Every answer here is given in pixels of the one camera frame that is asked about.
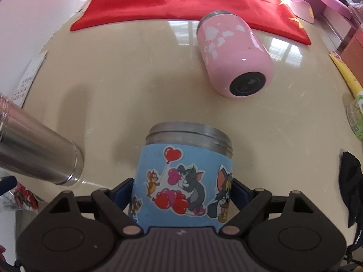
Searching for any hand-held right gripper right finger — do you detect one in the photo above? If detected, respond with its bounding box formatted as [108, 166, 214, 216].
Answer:
[219, 178, 308, 236]

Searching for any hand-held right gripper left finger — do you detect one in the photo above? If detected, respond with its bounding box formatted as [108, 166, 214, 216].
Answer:
[50, 177, 144, 236]

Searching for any blue cartoon sticker cup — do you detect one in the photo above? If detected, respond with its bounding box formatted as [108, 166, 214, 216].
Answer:
[129, 122, 234, 228]

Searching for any stainless steel cup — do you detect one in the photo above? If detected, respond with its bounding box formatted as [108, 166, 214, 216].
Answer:
[0, 94, 85, 187]

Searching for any pink cup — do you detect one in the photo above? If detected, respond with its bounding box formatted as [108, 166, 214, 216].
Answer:
[198, 10, 274, 99]

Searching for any red white packet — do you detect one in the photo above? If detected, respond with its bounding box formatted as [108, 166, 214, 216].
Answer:
[11, 183, 39, 211]

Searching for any black cloth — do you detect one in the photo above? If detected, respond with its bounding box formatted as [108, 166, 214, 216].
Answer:
[339, 151, 363, 228]

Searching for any green label plastic container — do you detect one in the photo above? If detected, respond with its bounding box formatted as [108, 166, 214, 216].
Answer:
[345, 91, 363, 141]

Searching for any white printed paper sheet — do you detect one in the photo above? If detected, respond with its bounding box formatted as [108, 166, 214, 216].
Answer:
[10, 50, 48, 109]

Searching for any yellow plastic toy stick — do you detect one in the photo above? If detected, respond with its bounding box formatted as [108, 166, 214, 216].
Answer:
[329, 50, 363, 97]

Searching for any brown wooden cabinet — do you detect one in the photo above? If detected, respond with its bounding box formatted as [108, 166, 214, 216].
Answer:
[340, 25, 363, 73]

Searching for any red flag cloth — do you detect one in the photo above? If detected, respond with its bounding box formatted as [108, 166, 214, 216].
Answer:
[70, 0, 312, 46]

